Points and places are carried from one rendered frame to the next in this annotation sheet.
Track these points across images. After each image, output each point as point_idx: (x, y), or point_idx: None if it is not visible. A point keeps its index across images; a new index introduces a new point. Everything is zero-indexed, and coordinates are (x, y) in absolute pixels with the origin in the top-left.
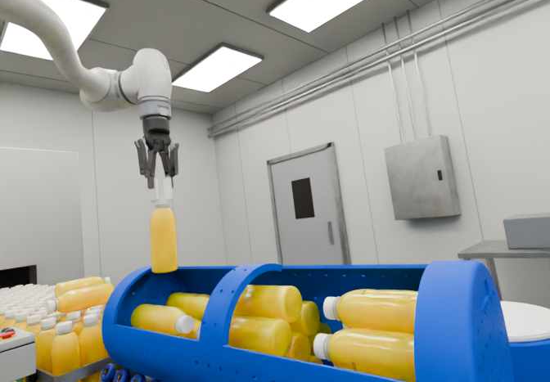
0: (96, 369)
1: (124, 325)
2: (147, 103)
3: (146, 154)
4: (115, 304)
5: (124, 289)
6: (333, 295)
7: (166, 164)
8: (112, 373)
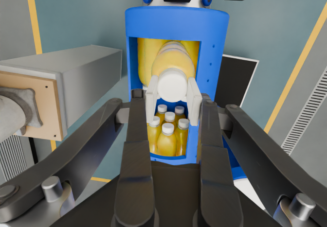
0: None
1: (128, 53)
2: None
3: (95, 167)
4: (127, 33)
5: (133, 36)
6: None
7: (197, 145)
8: (147, 3)
